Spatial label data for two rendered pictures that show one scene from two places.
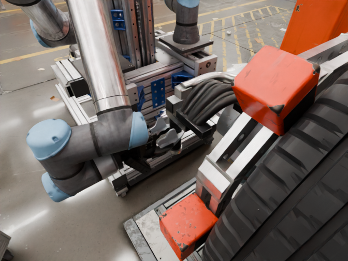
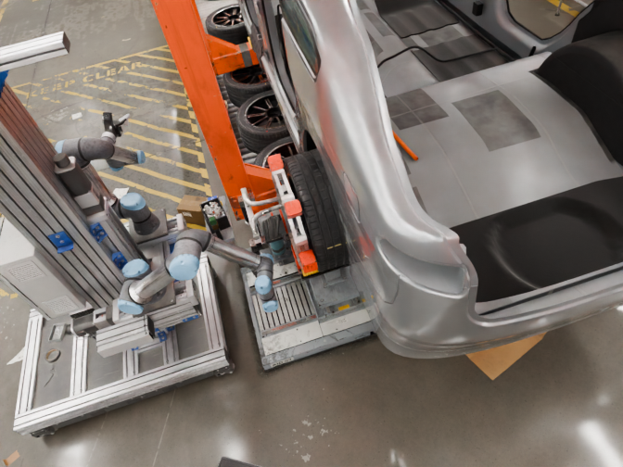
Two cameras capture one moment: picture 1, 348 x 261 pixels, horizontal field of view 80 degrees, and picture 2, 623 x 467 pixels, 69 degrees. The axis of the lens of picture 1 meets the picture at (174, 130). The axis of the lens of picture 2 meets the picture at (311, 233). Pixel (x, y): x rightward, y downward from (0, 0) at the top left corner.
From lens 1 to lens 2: 1.91 m
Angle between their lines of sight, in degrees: 41
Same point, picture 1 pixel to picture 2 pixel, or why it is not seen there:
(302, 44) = (232, 170)
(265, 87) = (296, 210)
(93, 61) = (242, 254)
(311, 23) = (228, 159)
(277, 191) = (316, 222)
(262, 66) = (289, 207)
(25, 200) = not seen: outside the picture
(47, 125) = (260, 281)
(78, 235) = (254, 413)
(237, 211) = (315, 235)
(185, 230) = (311, 258)
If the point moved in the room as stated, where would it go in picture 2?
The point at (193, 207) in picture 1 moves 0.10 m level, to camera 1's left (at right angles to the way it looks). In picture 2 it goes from (304, 255) to (297, 271)
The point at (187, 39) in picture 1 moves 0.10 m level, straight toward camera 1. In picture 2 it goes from (155, 224) to (169, 228)
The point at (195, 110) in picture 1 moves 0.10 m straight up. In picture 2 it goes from (273, 233) to (268, 220)
